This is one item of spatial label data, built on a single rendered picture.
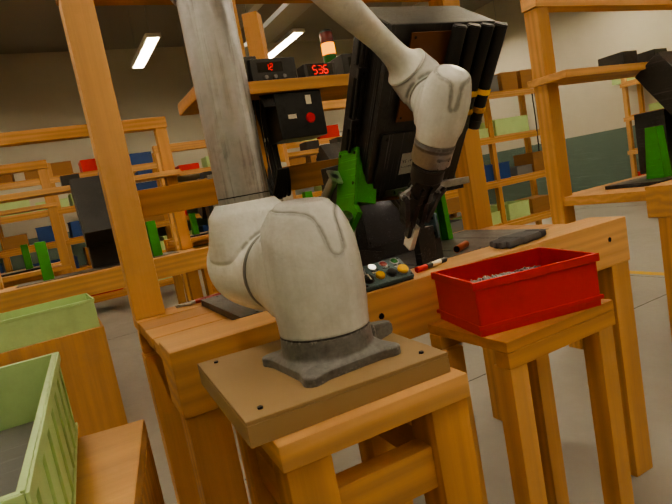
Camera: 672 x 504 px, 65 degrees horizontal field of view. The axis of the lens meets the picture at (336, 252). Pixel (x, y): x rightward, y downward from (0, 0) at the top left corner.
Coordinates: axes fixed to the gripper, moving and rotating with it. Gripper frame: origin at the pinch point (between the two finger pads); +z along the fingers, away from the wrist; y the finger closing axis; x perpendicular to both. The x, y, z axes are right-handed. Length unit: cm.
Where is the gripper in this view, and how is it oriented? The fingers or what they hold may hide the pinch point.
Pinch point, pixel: (411, 236)
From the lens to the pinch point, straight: 132.7
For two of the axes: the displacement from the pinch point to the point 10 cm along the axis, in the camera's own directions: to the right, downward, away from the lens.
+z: -1.1, 7.9, 6.1
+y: 8.7, -2.2, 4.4
